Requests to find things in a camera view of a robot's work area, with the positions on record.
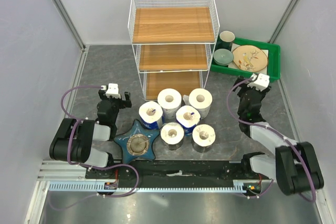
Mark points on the white wire three-tier shelf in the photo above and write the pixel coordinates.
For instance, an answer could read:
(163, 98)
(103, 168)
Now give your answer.
(173, 42)

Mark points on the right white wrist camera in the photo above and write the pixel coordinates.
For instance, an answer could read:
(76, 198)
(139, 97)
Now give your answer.
(259, 81)

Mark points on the dark green cup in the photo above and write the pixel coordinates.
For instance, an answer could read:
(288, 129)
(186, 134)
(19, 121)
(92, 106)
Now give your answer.
(226, 40)

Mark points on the white floral paper roll right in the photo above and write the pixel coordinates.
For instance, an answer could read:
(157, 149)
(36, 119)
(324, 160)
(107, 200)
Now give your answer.
(201, 100)

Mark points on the blue star-shaped dish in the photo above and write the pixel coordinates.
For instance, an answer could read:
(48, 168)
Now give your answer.
(137, 142)

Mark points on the black paper roll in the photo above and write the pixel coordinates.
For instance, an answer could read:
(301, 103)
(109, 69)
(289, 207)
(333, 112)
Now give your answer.
(203, 137)
(172, 135)

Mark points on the blue paper roll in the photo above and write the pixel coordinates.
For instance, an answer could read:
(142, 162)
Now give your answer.
(188, 117)
(151, 115)

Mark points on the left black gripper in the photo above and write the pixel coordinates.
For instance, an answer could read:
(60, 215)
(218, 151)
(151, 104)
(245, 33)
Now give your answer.
(126, 103)

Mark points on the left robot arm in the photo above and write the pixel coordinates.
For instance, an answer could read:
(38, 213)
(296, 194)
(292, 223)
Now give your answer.
(73, 140)

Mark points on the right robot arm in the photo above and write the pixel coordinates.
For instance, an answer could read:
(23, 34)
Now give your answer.
(295, 166)

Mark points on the green plastic tray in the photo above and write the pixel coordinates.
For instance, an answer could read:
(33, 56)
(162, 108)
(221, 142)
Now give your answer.
(274, 66)

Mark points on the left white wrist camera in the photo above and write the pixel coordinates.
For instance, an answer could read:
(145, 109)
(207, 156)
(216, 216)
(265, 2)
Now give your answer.
(111, 90)

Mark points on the white floral paper roll left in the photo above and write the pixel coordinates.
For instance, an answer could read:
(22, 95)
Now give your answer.
(170, 101)

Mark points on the bird pattern ceramic plate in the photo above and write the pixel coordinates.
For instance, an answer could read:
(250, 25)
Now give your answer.
(250, 58)

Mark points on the green ceramic bowl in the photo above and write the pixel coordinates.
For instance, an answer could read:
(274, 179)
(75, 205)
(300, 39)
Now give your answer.
(223, 57)

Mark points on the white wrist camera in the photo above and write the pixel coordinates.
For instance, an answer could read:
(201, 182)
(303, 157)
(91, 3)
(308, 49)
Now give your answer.
(259, 81)
(111, 90)

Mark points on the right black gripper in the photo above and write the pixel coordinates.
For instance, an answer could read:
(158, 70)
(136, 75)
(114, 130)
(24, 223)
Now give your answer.
(241, 82)

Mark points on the white floral paper roll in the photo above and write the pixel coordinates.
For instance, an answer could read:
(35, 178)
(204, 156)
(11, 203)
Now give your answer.
(170, 101)
(201, 100)

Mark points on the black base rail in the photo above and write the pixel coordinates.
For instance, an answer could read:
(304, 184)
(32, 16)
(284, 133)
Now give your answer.
(189, 173)

